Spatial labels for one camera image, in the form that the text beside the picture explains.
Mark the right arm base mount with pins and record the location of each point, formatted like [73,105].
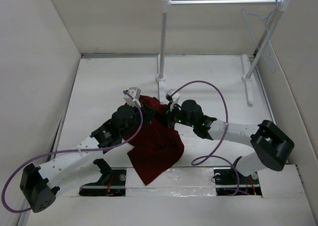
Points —
[227,183]

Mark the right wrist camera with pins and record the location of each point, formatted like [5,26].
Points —
[173,98]

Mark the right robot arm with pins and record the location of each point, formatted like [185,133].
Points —
[272,147]

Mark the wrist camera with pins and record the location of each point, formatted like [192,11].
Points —
[173,98]
[131,96]

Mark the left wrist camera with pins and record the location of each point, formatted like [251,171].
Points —
[131,96]

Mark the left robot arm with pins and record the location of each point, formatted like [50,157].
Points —
[42,184]

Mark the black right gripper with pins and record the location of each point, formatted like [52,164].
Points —
[169,118]

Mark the white clothes rack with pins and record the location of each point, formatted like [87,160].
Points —
[166,4]

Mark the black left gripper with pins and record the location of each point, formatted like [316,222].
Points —
[147,113]

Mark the dark red t shirt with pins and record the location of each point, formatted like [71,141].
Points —
[157,147]

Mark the light blue wire hanger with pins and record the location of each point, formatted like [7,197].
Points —
[263,34]

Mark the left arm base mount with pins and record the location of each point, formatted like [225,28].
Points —
[112,182]

